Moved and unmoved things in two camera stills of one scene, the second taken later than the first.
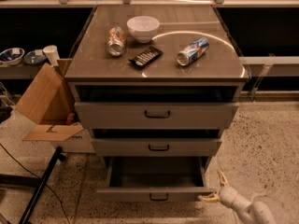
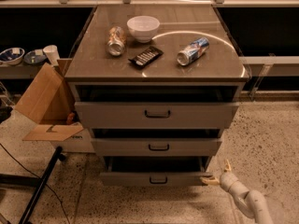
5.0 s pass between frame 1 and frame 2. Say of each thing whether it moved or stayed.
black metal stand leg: stayed
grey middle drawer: stayed
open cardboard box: stayed
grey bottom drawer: moved
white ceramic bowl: stayed
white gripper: moved
